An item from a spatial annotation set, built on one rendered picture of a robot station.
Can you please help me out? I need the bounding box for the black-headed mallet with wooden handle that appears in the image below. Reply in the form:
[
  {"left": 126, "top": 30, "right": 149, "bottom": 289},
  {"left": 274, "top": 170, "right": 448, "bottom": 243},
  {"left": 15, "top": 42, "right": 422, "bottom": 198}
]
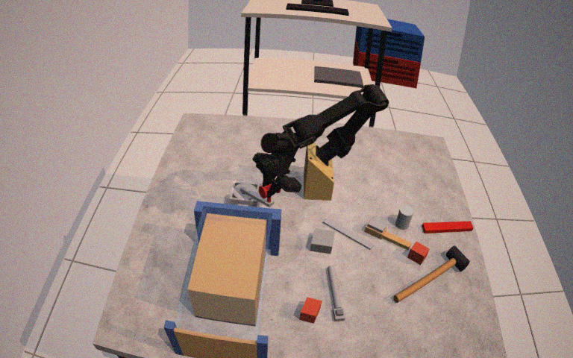
[{"left": 393, "top": 246, "right": 470, "bottom": 303}]

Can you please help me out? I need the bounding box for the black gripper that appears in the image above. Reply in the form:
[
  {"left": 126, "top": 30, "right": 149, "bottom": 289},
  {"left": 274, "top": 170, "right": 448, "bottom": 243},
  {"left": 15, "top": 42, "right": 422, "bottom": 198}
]
[{"left": 252, "top": 152, "right": 301, "bottom": 198}]

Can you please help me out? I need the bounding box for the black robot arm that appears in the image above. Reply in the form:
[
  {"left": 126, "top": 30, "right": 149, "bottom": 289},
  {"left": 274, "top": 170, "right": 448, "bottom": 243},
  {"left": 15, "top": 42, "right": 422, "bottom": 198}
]
[{"left": 256, "top": 84, "right": 389, "bottom": 174}]

